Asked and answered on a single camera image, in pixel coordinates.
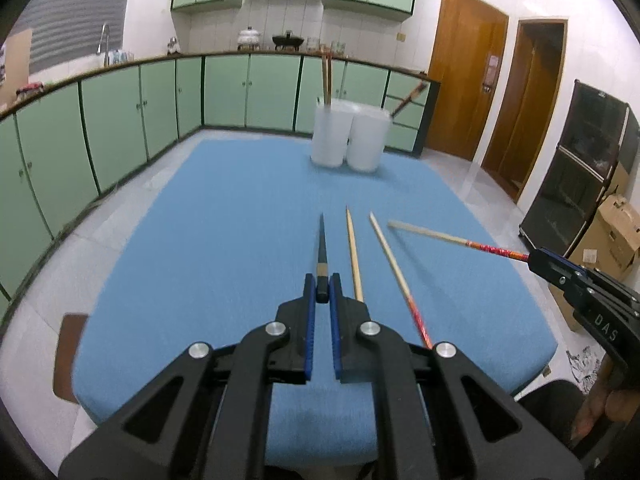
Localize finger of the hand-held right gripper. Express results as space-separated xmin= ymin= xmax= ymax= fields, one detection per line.
xmin=529 ymin=247 xmax=589 ymax=282
xmin=530 ymin=262 xmax=597 ymax=307

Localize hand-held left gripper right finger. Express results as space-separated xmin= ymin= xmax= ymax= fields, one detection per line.
xmin=328 ymin=272 xmax=587 ymax=480

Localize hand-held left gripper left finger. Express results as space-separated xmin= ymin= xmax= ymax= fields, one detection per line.
xmin=59 ymin=272 xmax=318 ymax=480

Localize red patterned wooden chopstick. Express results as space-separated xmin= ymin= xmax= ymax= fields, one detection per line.
xmin=388 ymin=220 xmax=532 ymax=264
xmin=369 ymin=212 xmax=435 ymax=350

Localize white plastic utensil holder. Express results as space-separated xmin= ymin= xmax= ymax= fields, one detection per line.
xmin=310 ymin=99 xmax=392 ymax=172

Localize person's right hand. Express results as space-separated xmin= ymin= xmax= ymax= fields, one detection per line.
xmin=569 ymin=387 xmax=640 ymax=454

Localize printed paper scrap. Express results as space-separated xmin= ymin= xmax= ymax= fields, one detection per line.
xmin=567 ymin=345 xmax=609 ymax=386

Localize cardboard box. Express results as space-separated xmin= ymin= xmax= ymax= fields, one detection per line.
xmin=547 ymin=160 xmax=640 ymax=334

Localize black glass cabinet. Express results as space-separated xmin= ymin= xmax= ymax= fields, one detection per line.
xmin=518 ymin=79 xmax=640 ymax=261

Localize person's black pants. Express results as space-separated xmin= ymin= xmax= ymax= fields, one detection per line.
xmin=515 ymin=379 xmax=596 ymax=480

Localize blue tablecloth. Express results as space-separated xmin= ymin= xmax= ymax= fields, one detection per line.
xmin=72 ymin=139 xmax=560 ymax=467

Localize closed wooden door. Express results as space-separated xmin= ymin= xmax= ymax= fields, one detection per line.
xmin=426 ymin=0 xmax=510 ymax=162

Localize brown wooden stool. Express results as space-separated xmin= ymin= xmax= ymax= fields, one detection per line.
xmin=52 ymin=313 xmax=90 ymax=405

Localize clear glass jars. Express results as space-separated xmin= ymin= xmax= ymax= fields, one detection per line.
xmin=306 ymin=37 xmax=347 ymax=59

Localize green lower kitchen cabinets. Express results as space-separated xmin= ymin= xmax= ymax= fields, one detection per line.
xmin=0 ymin=52 xmax=441 ymax=306

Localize black wok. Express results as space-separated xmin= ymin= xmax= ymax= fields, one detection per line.
xmin=272 ymin=31 xmax=304 ymax=52

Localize white cooking pot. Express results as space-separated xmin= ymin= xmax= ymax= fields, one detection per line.
xmin=237 ymin=26 xmax=262 ymax=51

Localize brown kitchen countertop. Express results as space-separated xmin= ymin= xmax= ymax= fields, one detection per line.
xmin=0 ymin=49 xmax=442 ymax=121

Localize metal sink faucet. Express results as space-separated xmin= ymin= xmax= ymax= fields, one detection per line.
xmin=96 ymin=23 xmax=111 ymax=66

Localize wooden panel water dispenser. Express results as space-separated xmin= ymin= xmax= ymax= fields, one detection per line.
xmin=0 ymin=27 xmax=34 ymax=109

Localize grey window blind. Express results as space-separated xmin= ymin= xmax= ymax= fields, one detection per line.
xmin=17 ymin=0 xmax=139 ymax=74

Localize open wooden door frame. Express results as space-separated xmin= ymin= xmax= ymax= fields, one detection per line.
xmin=481 ymin=19 xmax=569 ymax=205

